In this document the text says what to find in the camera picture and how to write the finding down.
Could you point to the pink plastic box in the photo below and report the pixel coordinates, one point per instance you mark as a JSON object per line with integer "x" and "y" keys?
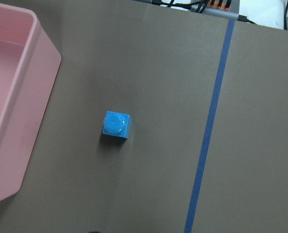
{"x": 29, "y": 63}

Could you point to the small blue square block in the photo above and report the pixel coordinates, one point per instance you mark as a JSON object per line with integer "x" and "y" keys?
{"x": 117, "y": 124}

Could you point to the grey hub with orange connectors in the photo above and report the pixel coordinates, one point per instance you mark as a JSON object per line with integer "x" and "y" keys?
{"x": 228, "y": 9}

